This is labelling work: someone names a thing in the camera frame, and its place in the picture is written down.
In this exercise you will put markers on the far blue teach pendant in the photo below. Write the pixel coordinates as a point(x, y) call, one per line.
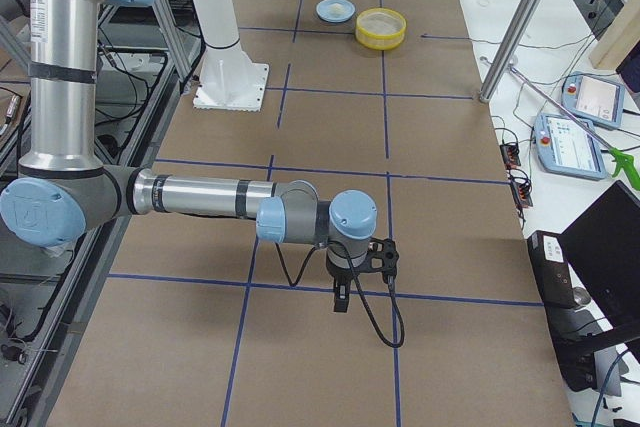
point(594, 98)

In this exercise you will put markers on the near blue teach pendant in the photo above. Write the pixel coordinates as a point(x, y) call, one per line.
point(564, 148)

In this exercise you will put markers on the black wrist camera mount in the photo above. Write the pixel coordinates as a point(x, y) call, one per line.
point(382, 257)

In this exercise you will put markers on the silver aluminium frame post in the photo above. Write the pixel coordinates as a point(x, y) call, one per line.
point(514, 33)

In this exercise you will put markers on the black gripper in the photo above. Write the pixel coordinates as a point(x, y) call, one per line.
point(341, 275)

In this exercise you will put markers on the blue teach pendant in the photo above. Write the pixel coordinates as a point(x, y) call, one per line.
point(594, 98)
point(564, 148)

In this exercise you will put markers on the light blue plate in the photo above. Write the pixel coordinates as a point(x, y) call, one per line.
point(321, 11)

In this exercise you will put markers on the yellow steamer basket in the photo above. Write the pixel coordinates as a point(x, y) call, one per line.
point(380, 29)

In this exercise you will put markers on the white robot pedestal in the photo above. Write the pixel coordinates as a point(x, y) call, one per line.
point(228, 79)

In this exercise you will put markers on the white steamed bun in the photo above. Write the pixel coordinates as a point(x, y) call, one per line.
point(336, 10)

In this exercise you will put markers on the black monitor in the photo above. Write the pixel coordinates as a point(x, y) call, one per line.
point(602, 247)

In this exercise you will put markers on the orange black adapter box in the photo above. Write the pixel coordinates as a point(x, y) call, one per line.
point(510, 153)

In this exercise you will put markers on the black desktop computer box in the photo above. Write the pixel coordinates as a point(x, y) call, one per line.
point(551, 270)

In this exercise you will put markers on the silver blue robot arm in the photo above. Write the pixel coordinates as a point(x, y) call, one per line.
point(64, 190)

